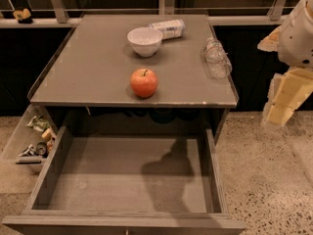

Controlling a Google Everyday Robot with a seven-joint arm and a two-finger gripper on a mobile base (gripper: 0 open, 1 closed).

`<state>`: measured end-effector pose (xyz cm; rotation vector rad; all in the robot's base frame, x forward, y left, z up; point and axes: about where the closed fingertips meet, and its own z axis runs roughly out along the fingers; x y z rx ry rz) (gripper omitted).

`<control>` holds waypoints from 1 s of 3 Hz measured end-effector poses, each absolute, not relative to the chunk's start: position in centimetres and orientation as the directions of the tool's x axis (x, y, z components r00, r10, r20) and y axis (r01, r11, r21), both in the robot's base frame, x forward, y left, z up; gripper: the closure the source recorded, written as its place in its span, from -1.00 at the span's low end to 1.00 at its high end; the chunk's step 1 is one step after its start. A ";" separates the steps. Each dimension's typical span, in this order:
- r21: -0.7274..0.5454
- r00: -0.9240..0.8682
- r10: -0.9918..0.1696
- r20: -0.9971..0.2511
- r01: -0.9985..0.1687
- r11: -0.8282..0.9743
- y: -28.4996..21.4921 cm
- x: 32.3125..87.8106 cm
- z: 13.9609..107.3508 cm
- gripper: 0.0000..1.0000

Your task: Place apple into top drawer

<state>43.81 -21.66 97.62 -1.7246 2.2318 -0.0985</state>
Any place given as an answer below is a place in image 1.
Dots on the white bowl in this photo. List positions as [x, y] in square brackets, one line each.
[145, 41]

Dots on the yellow black object on ledge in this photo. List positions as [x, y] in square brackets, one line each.
[23, 16]

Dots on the red apple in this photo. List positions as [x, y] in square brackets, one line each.
[143, 83]

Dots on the grey cabinet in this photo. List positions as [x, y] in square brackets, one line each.
[94, 67]

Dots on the metal window railing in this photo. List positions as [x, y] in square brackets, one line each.
[220, 12]

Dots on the green crumpled wrapper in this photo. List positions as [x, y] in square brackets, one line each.
[39, 123]

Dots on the white snack package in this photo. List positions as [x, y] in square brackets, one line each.
[169, 29]

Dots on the clear plastic bottle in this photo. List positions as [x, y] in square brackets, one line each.
[217, 60]

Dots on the clear plastic trash bin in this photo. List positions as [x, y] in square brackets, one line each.
[20, 148]

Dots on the grey open drawer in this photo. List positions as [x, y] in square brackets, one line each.
[128, 185]

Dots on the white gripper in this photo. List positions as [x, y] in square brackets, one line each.
[295, 42]

